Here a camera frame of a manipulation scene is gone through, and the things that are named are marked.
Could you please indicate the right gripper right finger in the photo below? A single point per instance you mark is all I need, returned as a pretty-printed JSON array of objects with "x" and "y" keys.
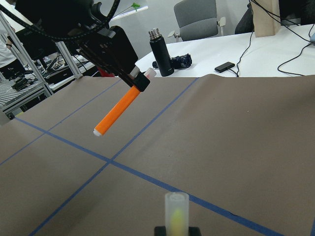
[{"x": 193, "y": 231}]

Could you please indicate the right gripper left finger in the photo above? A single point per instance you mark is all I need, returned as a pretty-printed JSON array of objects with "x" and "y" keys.
[{"x": 160, "y": 231}]

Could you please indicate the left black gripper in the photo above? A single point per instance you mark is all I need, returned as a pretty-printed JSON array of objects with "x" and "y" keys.
[{"x": 111, "y": 50}]

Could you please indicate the yellow marker pen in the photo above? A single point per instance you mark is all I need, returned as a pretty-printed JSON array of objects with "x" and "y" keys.
[{"x": 177, "y": 214}]

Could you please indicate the orange marker pen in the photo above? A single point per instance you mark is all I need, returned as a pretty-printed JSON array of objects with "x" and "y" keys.
[{"x": 122, "y": 104}]

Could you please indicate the black water bottle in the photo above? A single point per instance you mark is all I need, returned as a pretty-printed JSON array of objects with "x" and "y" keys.
[{"x": 160, "y": 52}]

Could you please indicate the folded dark blue umbrella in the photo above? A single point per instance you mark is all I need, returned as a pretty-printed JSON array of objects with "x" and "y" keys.
[{"x": 179, "y": 62}]

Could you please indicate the small black box device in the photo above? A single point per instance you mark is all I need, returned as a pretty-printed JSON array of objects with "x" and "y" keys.
[{"x": 224, "y": 67}]

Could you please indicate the grey office chair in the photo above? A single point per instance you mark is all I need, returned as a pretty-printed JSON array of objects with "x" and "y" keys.
[{"x": 197, "y": 19}]

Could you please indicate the aluminium frame post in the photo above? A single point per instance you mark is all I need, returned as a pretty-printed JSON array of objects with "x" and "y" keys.
[{"x": 68, "y": 59}]

